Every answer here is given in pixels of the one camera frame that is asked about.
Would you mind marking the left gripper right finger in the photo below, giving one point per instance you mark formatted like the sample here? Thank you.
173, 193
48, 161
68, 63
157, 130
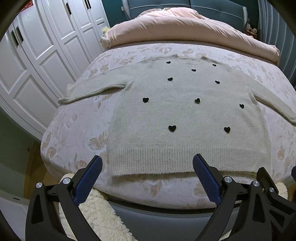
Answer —
263, 213

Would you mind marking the beige sweater with black hearts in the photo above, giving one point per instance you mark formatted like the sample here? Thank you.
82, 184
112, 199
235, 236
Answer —
171, 108

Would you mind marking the white panelled wardrobe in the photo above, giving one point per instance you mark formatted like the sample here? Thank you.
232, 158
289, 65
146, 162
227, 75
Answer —
47, 46

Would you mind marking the striped grey curtain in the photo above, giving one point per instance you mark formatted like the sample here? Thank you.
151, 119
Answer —
273, 30

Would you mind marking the pink folded duvet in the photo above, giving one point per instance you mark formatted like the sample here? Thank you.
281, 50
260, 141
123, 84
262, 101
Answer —
185, 24

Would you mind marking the cream fluffy rug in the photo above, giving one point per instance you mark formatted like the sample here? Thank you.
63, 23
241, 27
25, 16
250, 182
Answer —
102, 218

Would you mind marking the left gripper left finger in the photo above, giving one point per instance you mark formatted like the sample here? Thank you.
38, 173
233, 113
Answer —
42, 221

